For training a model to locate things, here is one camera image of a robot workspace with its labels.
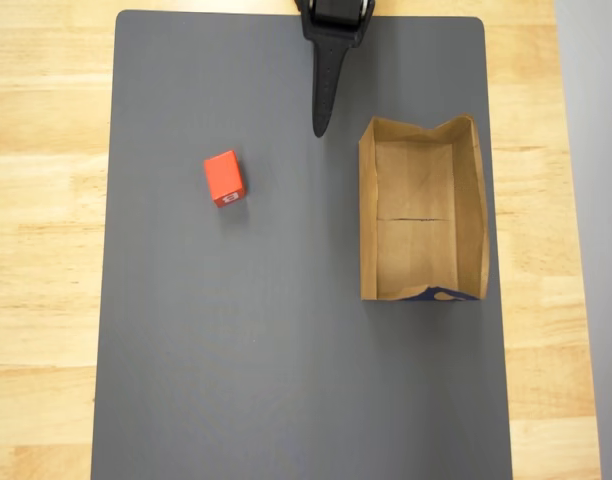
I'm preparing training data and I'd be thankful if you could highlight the red cube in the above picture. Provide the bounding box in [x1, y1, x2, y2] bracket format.
[203, 149, 248, 209]

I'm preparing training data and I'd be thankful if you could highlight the brown paper box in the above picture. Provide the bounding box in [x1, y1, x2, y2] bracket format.
[358, 113, 491, 303]

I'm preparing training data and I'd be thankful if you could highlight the grey mat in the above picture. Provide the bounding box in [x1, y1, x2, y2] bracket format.
[89, 9, 515, 480]

